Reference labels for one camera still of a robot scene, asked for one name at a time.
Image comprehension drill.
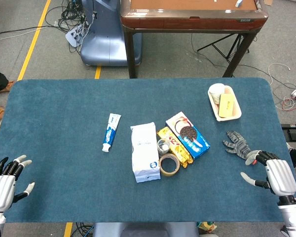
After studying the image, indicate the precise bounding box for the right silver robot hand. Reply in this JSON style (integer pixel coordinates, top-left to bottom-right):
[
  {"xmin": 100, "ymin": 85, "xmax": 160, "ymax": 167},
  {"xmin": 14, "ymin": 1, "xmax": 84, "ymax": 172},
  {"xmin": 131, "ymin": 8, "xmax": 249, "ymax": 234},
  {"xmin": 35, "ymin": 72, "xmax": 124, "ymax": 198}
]
[{"xmin": 240, "ymin": 150, "xmax": 296, "ymax": 198}]

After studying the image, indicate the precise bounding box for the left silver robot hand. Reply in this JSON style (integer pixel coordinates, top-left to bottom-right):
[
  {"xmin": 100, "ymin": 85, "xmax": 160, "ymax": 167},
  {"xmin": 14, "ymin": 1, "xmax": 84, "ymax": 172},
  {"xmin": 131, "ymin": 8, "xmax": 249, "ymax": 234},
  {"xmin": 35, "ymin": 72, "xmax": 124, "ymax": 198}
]
[{"xmin": 0, "ymin": 155, "xmax": 36, "ymax": 211}]

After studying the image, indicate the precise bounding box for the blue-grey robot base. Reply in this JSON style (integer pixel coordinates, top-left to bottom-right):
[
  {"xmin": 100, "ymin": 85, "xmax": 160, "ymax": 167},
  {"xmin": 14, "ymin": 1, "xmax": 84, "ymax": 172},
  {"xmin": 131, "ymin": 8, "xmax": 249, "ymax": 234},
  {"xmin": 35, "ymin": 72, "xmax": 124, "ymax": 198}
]
[{"xmin": 80, "ymin": 0, "xmax": 143, "ymax": 67}]

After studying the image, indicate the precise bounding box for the blue Oreo cookie pack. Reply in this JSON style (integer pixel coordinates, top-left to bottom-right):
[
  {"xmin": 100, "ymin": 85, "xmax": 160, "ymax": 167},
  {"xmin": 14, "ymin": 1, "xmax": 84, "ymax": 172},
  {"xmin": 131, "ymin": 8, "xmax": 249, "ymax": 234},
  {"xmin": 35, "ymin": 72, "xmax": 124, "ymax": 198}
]
[{"xmin": 165, "ymin": 111, "xmax": 211, "ymax": 160}]

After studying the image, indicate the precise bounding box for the blue white toothpaste tube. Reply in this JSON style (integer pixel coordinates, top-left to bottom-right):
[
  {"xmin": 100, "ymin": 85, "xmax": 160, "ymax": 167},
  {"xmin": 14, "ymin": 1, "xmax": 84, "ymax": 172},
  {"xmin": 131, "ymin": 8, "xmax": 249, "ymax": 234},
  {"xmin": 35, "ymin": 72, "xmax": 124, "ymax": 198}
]
[{"xmin": 101, "ymin": 113, "xmax": 122, "ymax": 153}]

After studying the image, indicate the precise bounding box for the white plastic tray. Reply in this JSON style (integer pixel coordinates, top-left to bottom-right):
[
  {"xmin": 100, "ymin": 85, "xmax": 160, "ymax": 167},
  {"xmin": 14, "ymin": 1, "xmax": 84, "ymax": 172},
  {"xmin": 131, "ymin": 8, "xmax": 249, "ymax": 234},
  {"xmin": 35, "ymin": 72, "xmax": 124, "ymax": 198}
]
[{"xmin": 207, "ymin": 83, "xmax": 242, "ymax": 122}]

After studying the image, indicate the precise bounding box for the yellow green snack bag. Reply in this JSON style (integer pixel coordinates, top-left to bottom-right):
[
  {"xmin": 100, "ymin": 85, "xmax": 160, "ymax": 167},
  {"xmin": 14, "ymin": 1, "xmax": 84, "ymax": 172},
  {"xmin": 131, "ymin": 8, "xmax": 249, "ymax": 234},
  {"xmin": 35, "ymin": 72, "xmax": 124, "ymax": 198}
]
[{"xmin": 196, "ymin": 221, "xmax": 218, "ymax": 234}]

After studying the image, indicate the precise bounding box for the yellow sponge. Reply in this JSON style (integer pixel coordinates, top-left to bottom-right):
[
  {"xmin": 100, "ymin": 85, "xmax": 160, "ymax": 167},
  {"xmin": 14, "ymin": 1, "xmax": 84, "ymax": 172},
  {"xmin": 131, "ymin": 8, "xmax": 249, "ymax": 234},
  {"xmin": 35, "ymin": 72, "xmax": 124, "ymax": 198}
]
[{"xmin": 218, "ymin": 93, "xmax": 235, "ymax": 118}]

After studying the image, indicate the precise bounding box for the yellow foil snack packet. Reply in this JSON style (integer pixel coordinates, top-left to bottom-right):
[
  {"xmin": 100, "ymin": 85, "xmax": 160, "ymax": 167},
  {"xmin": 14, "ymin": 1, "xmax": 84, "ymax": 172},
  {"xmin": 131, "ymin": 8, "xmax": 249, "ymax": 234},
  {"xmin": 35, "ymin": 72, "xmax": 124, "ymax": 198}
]
[{"xmin": 156, "ymin": 126, "xmax": 194, "ymax": 168}]

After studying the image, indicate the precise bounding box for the white paper cup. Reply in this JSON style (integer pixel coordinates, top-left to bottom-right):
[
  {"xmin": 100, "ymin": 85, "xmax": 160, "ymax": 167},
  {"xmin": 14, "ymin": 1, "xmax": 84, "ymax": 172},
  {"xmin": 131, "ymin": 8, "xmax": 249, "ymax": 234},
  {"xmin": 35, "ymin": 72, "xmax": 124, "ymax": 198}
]
[{"xmin": 209, "ymin": 83, "xmax": 225, "ymax": 106}]

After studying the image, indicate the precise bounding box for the yellow packing tape roll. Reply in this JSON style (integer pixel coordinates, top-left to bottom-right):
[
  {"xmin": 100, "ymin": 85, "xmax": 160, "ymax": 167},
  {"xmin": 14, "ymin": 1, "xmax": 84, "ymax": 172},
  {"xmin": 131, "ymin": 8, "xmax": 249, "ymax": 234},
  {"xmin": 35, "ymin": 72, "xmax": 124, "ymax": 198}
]
[{"xmin": 159, "ymin": 153, "xmax": 181, "ymax": 177}]

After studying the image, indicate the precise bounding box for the white paper bag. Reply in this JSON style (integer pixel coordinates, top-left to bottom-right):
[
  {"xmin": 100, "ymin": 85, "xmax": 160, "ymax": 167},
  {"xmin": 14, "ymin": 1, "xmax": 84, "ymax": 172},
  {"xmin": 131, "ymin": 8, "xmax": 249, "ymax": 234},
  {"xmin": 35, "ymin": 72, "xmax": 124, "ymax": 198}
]
[{"xmin": 130, "ymin": 121, "xmax": 161, "ymax": 183}]

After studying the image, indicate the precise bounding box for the black tripod stand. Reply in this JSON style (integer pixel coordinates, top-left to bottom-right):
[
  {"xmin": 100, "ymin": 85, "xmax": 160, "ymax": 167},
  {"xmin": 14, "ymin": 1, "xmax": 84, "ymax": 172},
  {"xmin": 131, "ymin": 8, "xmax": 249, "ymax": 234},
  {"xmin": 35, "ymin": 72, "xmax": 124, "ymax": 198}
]
[{"xmin": 196, "ymin": 33, "xmax": 250, "ymax": 61}]

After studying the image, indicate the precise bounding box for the grey-blue robot torso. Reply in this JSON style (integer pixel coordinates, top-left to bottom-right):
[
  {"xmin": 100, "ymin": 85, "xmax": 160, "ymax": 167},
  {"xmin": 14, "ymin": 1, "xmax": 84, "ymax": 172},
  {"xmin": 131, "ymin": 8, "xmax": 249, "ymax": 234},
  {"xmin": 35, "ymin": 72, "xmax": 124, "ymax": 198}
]
[{"xmin": 92, "ymin": 222, "xmax": 199, "ymax": 237}]

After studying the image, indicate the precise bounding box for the brown mahjong table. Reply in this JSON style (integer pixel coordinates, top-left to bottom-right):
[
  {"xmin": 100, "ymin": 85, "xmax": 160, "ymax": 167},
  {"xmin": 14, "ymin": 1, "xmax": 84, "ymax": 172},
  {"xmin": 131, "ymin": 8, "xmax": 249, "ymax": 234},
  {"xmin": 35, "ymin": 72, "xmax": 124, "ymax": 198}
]
[{"xmin": 120, "ymin": 0, "xmax": 269, "ymax": 79}]

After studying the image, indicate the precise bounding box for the red thin cable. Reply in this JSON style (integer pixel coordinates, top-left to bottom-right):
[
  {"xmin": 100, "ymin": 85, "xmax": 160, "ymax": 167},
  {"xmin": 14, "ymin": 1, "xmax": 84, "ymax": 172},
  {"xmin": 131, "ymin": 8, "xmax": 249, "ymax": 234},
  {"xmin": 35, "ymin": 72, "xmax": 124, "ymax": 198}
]
[{"xmin": 281, "ymin": 97, "xmax": 296, "ymax": 112}]

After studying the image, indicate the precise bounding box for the white looped cable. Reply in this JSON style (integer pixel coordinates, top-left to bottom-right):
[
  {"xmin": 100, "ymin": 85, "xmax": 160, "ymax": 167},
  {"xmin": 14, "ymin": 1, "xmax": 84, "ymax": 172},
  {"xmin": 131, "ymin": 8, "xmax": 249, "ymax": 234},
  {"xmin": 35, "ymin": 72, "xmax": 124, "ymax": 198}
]
[{"xmin": 268, "ymin": 63, "xmax": 291, "ymax": 83}]

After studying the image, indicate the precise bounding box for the long black floor cable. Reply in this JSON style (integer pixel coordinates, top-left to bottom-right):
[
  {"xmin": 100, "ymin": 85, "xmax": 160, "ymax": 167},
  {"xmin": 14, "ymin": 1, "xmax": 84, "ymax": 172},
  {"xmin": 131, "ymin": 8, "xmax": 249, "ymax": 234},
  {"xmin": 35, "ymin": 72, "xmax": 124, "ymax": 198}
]
[{"xmin": 0, "ymin": 24, "xmax": 65, "ymax": 39}]

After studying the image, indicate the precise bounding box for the black cable tangle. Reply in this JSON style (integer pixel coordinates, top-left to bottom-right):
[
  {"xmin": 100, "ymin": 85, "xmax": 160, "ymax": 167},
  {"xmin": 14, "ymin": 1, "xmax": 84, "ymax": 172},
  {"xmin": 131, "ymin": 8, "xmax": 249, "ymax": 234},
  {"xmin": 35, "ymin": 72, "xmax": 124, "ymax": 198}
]
[{"xmin": 44, "ymin": 0, "xmax": 94, "ymax": 55}]

